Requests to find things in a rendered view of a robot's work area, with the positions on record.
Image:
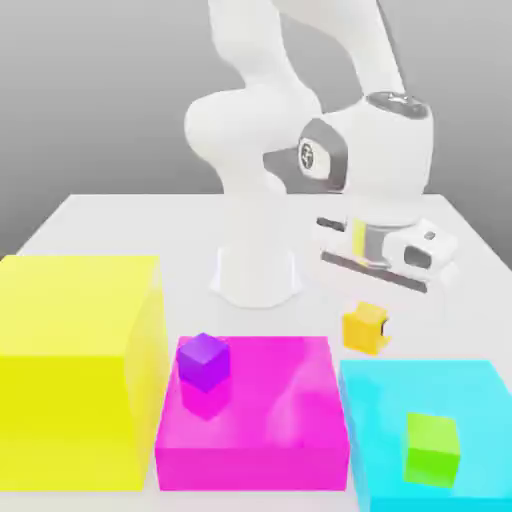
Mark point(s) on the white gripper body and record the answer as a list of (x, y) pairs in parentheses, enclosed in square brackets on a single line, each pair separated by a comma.
[(376, 274)]

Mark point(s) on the small orange cube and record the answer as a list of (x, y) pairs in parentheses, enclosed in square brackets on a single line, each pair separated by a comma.
[(360, 328)]

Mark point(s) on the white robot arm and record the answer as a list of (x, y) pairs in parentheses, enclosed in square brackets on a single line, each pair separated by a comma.
[(384, 160)]

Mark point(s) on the small green cube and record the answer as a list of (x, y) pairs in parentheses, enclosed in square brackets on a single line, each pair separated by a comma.
[(432, 452)]

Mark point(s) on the small purple cube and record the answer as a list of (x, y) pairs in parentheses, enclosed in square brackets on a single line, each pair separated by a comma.
[(204, 362)]

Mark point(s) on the large cyan box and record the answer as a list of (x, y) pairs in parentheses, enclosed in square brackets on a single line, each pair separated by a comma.
[(480, 400)]

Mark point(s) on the large magenta box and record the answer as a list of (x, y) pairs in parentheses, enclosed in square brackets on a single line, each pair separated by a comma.
[(272, 408)]

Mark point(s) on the large yellow box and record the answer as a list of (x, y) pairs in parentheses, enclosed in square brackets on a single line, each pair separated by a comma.
[(68, 372)]

